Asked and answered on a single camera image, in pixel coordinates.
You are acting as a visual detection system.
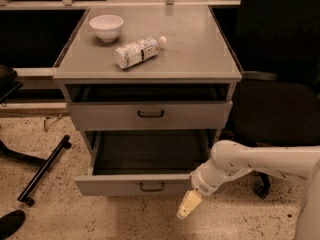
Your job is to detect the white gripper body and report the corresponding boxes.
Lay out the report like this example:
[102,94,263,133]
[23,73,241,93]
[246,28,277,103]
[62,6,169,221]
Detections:
[191,162,222,196]

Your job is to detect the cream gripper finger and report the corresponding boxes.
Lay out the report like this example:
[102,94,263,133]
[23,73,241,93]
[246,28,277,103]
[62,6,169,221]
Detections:
[177,190,202,220]

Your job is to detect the grey drawer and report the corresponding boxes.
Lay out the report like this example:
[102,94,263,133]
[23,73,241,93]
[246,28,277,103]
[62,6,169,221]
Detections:
[75,129,217,196]
[67,101,232,131]

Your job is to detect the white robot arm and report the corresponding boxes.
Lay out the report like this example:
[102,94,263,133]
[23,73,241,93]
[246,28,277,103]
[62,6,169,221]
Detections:
[177,140,320,240]

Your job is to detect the grey drawer cabinet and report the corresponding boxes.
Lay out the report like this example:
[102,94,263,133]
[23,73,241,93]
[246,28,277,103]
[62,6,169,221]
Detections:
[52,4,243,189]

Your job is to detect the white plastic bottle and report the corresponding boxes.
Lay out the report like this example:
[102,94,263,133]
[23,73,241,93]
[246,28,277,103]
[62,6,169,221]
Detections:
[114,36,167,69]

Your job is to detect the black office chair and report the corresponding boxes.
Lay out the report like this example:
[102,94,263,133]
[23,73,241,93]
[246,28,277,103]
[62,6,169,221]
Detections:
[216,0,320,200]

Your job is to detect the white bowl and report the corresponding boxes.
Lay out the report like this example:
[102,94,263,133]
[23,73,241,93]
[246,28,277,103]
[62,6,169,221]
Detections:
[89,15,124,42]

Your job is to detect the black shoe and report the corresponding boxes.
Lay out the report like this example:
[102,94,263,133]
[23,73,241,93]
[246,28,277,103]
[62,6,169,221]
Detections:
[0,210,26,240]

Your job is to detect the black chair base left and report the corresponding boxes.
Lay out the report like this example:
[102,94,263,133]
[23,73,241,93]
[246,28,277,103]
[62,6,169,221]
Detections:
[0,65,72,207]

